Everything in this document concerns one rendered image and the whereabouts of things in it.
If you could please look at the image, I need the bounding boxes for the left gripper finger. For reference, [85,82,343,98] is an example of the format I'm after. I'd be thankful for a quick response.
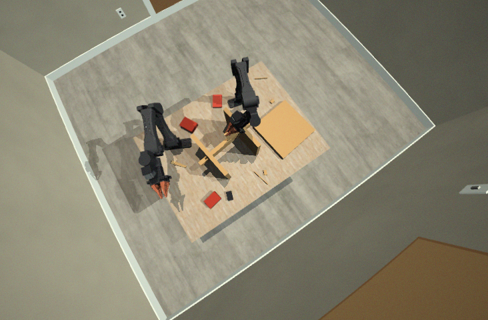
[224,122,233,134]
[225,127,239,136]

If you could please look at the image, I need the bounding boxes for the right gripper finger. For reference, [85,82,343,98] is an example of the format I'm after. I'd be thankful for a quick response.
[151,185,163,199]
[160,181,169,197]

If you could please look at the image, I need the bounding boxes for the tan wooden rail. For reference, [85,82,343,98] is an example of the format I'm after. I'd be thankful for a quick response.
[198,123,251,166]

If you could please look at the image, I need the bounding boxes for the tan flat board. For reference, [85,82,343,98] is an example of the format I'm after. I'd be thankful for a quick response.
[253,100,315,159]

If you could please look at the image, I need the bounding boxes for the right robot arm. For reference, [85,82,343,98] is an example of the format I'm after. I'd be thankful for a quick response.
[137,103,191,180]

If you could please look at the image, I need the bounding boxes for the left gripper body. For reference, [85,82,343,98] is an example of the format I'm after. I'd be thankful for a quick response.
[231,123,245,133]

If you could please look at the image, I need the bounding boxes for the brown wooden board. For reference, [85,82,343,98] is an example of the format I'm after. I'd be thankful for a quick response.
[190,134,231,179]
[223,108,261,156]

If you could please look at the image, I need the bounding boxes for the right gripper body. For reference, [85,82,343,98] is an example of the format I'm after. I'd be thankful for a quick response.
[147,175,172,186]

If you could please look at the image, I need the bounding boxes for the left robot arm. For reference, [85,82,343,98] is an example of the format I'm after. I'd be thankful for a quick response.
[228,57,261,128]

